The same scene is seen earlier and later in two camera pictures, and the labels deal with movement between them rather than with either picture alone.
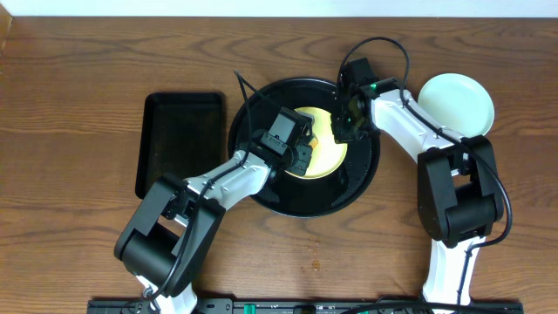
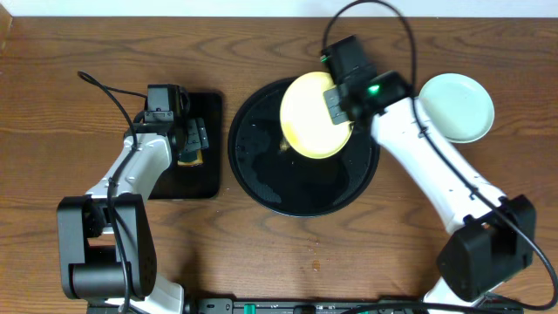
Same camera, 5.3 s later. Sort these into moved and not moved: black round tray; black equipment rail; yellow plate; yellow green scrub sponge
Moved: yellow plate; yellow green scrub sponge
Not moved: black equipment rail; black round tray
